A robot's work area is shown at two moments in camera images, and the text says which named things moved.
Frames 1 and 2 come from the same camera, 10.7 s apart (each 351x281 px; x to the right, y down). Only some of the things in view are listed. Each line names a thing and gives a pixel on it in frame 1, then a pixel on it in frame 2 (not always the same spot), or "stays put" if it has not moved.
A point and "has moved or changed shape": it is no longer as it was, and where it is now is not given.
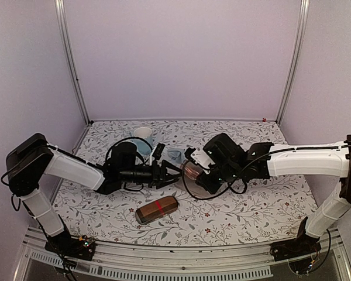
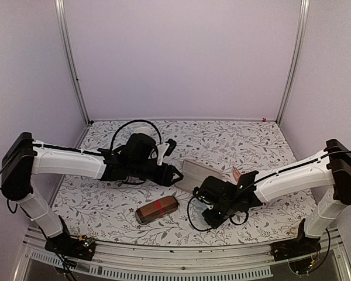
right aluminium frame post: x=303 y=27 stays put
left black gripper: x=159 y=174 stays put
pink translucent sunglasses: x=192 y=170 has moved or changed shape
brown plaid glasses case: x=156 y=209 stays put
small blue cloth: x=175 y=155 → x=202 y=206
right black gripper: x=212 y=187 → x=212 y=221
